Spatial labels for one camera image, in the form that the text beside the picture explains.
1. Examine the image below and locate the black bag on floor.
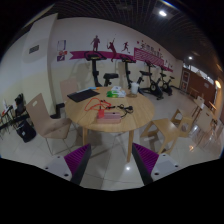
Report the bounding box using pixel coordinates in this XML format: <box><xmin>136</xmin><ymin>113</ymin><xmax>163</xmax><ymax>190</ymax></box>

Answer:
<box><xmin>16</xmin><ymin>120</ymin><xmax>36</xmax><ymax>143</ymax></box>

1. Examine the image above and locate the wall poster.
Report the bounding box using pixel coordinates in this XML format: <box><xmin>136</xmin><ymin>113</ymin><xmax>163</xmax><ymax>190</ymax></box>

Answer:
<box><xmin>57</xmin><ymin>40</ymin><xmax>67</xmax><ymax>61</ymax></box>

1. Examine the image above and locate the black exercise bike middle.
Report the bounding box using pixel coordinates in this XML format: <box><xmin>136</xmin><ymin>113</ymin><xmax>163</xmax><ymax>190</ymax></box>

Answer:
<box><xmin>119</xmin><ymin>54</ymin><xmax>134</xmax><ymax>88</ymax></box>

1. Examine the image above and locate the red charger plug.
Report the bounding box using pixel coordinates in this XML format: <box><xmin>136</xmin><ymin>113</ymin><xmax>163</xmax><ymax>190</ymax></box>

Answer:
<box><xmin>98</xmin><ymin>109</ymin><xmax>105</xmax><ymax>119</ymax></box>

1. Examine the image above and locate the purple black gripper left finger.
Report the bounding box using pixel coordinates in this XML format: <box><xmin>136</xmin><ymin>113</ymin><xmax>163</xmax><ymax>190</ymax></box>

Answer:
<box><xmin>43</xmin><ymin>144</ymin><xmax>92</xmax><ymax>185</ymax></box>

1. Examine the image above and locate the black cable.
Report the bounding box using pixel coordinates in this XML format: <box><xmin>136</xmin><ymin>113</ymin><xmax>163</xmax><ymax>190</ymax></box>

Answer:
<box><xmin>105</xmin><ymin>103</ymin><xmax>135</xmax><ymax>119</ymax></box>

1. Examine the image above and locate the black exercise bike left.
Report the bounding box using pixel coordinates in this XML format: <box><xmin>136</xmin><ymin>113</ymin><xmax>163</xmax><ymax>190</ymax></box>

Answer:
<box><xmin>83</xmin><ymin>50</ymin><xmax>120</xmax><ymax>89</ymax></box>

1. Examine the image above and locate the beige chair far right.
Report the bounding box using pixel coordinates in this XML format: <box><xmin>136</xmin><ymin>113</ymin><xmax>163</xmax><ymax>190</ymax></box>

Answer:
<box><xmin>193</xmin><ymin>107</ymin><xmax>213</xmax><ymax>144</ymax></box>

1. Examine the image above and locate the pink power strip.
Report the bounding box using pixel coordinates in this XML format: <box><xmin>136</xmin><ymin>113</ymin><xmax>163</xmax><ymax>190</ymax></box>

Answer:
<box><xmin>96</xmin><ymin>112</ymin><xmax>121</xmax><ymax>124</ymax></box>

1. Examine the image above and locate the wooden stool right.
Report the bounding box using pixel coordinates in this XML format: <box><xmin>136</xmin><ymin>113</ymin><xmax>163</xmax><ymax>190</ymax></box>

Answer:
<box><xmin>141</xmin><ymin>118</ymin><xmax>180</xmax><ymax>154</ymax></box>

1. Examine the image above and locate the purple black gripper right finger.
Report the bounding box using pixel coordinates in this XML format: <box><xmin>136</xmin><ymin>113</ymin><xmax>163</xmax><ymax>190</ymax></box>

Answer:
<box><xmin>132</xmin><ymin>143</ymin><xmax>180</xmax><ymax>185</ymax></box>

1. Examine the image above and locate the green white tissue pack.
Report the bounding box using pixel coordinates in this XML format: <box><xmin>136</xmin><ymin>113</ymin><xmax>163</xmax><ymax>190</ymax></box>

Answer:
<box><xmin>107</xmin><ymin>86</ymin><xmax>126</xmax><ymax>98</ymax></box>

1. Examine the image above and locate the white plastic cup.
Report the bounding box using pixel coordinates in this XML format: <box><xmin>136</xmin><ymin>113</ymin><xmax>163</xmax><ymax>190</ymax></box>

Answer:
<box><xmin>130</xmin><ymin>82</ymin><xmax>139</xmax><ymax>95</ymax></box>

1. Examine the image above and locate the black exercise bike far right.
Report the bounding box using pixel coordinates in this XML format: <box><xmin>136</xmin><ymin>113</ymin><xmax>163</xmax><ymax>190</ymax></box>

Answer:
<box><xmin>160</xmin><ymin>66</ymin><xmax>173</xmax><ymax>96</ymax></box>

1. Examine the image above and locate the round wooden table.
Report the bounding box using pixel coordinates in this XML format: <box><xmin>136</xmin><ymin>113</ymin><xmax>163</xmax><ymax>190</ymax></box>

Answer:
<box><xmin>65</xmin><ymin>87</ymin><xmax>155</xmax><ymax>161</ymax></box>

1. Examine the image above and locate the small wooden stool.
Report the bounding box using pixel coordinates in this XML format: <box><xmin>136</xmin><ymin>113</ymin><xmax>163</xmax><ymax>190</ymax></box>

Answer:
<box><xmin>171</xmin><ymin>109</ymin><xmax>193</xmax><ymax>137</ymax></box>

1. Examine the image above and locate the black exercise bike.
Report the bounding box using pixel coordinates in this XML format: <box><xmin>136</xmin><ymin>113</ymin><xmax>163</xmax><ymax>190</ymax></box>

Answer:
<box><xmin>119</xmin><ymin>54</ymin><xmax>134</xmax><ymax>88</ymax></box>
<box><xmin>83</xmin><ymin>50</ymin><xmax>120</xmax><ymax>89</ymax></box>
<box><xmin>160</xmin><ymin>66</ymin><xmax>173</xmax><ymax>96</ymax></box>
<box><xmin>137</xmin><ymin>71</ymin><xmax>163</xmax><ymax>100</ymax></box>

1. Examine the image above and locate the red charging cable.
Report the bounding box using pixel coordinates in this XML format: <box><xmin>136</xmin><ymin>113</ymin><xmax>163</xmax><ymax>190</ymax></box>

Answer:
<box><xmin>84</xmin><ymin>97</ymin><xmax>112</xmax><ymax>113</ymax></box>

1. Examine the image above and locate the beige wooden chair left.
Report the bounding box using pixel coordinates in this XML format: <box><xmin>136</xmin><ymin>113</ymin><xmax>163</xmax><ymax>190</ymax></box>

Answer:
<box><xmin>25</xmin><ymin>92</ymin><xmax>73</xmax><ymax>155</ymax></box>

